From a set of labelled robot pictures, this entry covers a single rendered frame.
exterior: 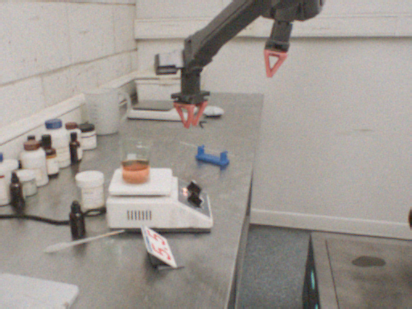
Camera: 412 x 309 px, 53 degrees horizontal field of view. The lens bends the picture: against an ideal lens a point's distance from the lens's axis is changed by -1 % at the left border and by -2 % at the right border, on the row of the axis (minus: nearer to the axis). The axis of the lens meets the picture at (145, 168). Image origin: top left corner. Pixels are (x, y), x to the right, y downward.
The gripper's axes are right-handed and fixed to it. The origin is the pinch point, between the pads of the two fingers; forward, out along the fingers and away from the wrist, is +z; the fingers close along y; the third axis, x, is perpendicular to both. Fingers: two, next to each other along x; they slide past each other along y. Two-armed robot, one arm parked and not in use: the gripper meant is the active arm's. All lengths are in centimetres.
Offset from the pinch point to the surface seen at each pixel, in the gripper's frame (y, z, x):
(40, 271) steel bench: 63, 9, 21
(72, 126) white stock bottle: 24.2, -0.2, -24.8
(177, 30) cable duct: -75, -23, -72
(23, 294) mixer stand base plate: 68, 8, 26
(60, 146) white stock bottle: 32.1, 2.9, -19.1
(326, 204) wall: -118, 69, -4
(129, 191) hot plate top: 43.3, 0.5, 22.0
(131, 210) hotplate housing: 43.6, 4.2, 22.6
